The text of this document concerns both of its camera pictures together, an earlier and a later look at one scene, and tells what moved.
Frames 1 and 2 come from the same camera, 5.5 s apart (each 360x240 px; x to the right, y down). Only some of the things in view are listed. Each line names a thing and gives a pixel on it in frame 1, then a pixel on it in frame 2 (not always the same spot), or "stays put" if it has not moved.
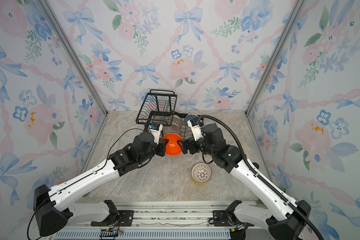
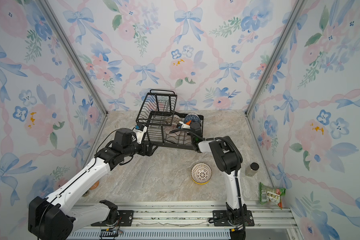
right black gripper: x=192 y=143 → x=192 y=124
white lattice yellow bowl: x=201 y=173 stays put
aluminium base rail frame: x=170 y=221 stays put
